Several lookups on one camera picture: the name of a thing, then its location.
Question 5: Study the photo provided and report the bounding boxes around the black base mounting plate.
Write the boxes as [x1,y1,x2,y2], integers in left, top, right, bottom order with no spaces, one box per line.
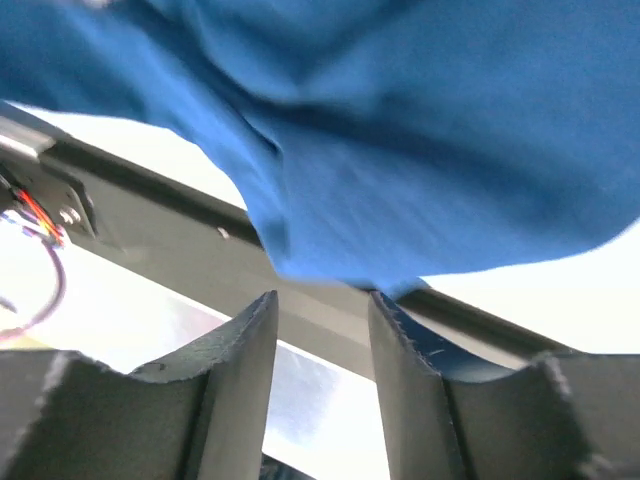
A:
[1,105,373,383]

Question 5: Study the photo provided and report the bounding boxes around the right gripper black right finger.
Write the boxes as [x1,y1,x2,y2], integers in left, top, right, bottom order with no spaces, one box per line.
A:
[368,292,639,479]

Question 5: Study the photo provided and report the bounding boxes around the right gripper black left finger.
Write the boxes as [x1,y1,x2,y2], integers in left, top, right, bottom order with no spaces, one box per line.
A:
[1,291,278,480]

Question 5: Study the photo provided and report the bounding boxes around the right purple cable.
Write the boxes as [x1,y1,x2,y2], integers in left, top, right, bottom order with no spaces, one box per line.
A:
[0,209,69,339]

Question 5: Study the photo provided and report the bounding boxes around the blue t shirt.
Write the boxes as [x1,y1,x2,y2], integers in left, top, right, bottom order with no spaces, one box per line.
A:
[1,1,639,293]

